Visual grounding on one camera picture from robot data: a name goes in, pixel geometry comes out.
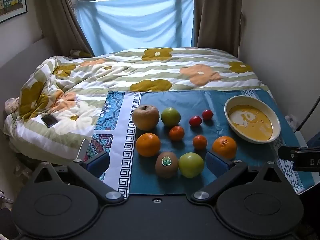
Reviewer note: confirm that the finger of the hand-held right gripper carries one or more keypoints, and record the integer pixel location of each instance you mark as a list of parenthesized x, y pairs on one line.
[(287, 152)]

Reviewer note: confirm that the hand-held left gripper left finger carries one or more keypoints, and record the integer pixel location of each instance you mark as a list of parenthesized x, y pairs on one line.
[(99, 163)]

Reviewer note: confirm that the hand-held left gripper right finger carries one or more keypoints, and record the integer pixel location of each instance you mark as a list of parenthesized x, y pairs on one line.
[(217, 163)]

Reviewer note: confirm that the large orange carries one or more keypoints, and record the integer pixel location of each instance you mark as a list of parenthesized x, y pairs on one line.
[(224, 147), (148, 144)]

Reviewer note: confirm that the green apple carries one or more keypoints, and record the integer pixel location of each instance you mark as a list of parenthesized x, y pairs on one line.
[(170, 116), (191, 165)]

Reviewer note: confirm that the small mandarin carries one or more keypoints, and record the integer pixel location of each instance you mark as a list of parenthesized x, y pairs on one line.
[(176, 133), (200, 142)]

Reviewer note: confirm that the yellow oval bowl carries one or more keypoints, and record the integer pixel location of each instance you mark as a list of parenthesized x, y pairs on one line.
[(252, 119)]

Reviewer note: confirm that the wrinkled brown apple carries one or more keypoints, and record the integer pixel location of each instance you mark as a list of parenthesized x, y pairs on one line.
[(145, 117)]

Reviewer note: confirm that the dark blue cloth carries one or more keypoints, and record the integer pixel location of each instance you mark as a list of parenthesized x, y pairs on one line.
[(313, 140)]

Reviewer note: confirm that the white plastic bag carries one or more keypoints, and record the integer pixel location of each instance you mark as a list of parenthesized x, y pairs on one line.
[(291, 121)]

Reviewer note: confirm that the blue patterned tablecloth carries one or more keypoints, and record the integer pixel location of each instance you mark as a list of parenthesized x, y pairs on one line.
[(120, 135)]

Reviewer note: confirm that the red cherry tomato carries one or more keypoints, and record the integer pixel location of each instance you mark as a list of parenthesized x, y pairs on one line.
[(207, 114), (195, 120)]

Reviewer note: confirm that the brown kiwi with sticker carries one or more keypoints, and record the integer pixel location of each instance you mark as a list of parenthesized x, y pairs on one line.
[(166, 164)]

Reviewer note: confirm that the black smartphone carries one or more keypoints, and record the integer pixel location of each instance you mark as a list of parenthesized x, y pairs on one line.
[(49, 120)]

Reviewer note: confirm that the floral striped blanket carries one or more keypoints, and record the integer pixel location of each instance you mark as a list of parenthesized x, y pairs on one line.
[(120, 72)]

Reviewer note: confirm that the floral pillow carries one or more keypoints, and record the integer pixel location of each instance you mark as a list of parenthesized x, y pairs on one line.
[(78, 53)]

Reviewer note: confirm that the light blue window sheet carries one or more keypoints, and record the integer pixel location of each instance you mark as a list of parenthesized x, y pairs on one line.
[(135, 22)]

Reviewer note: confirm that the brown curtain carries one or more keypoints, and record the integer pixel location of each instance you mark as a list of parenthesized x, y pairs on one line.
[(217, 12), (57, 17)]

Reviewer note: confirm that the framed wall poster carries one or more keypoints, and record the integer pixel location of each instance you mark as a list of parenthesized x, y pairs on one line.
[(11, 0)]

